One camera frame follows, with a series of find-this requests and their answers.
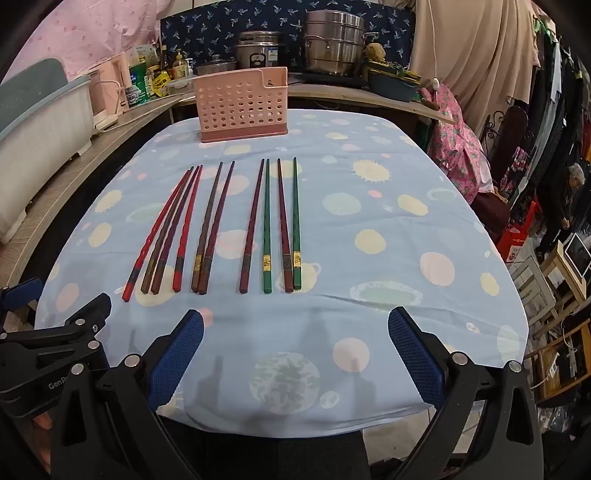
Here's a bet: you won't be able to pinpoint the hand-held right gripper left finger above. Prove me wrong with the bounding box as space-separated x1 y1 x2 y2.
51 308 206 480

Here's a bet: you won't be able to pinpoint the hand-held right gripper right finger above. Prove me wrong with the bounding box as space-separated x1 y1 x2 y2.
388 306 544 480

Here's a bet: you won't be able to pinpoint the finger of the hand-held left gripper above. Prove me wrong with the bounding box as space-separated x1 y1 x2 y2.
34 292 114 370
0 277 42 333

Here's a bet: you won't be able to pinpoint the dark red chopstick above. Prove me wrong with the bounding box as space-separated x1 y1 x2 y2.
151 165 201 296

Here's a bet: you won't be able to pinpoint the brown gold-banded chopstick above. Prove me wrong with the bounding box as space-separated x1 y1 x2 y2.
191 161 224 293

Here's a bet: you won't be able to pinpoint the maroon gold-banded chopstick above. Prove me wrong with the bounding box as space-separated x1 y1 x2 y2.
198 160 236 295

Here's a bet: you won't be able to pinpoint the green chopstick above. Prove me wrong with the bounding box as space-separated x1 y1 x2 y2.
262 158 271 295
292 156 304 292

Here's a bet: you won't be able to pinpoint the pink plastic utensil holder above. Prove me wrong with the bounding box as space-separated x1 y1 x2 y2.
192 66 290 143

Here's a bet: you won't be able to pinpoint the person's left hand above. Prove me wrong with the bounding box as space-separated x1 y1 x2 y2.
28 410 53 465

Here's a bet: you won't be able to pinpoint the blue dotted tablecloth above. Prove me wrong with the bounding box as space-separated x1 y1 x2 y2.
34 113 530 432

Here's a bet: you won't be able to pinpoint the white plastic dish bin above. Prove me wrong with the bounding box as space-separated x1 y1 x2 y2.
0 58 95 245

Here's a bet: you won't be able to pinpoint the red box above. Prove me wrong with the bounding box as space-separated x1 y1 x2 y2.
496 198 542 265

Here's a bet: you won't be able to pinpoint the wooden stool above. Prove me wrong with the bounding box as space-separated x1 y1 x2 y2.
538 240 591 324

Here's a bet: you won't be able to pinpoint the white-framed tablet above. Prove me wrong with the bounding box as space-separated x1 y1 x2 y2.
564 232 591 278

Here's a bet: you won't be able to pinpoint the pink floral garment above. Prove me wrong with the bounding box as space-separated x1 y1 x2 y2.
427 83 488 206

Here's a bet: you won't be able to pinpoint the green tin can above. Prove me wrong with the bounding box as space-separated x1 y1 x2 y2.
127 64 149 109

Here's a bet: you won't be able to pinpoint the pink electric kettle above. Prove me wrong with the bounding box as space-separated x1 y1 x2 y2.
108 52 134 114

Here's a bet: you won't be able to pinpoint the yellow packet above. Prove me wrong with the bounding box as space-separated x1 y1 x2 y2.
151 69 171 99

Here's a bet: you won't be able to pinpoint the clear plastic food container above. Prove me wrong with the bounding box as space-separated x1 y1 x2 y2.
167 76 197 96

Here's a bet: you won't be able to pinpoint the dark metal chair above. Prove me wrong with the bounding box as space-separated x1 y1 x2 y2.
480 105 530 186

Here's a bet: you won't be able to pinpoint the printed paper carton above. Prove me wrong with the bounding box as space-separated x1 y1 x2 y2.
127 45 158 66

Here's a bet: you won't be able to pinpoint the blue plastic basin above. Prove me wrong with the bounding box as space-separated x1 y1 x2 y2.
368 71 422 103

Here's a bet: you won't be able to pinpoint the pink patterned sheet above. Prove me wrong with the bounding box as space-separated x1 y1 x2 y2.
9 0 174 85

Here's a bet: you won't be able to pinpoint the small steel pot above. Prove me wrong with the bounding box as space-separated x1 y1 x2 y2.
197 54 238 77

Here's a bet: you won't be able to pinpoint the yellow plastic basin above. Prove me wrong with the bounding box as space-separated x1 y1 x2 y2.
367 60 422 82

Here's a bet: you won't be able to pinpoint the black induction cooktop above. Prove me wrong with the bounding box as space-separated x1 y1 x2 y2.
287 69 372 86

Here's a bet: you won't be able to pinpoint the navy floral cloth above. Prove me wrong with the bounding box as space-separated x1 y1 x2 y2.
159 0 416 77

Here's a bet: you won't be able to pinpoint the hanging dark clothes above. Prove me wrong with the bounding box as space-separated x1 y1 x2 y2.
531 18 591 176

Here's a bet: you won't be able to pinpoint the beige curtain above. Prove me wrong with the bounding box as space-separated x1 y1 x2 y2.
409 0 542 136

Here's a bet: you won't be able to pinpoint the steel rice cooker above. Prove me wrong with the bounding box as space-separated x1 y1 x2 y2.
237 31 286 71

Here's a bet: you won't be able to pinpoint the steel steamer pot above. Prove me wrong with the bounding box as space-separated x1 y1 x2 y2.
301 9 370 77

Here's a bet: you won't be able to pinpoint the white cord with switch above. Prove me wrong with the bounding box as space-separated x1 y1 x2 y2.
426 0 442 90

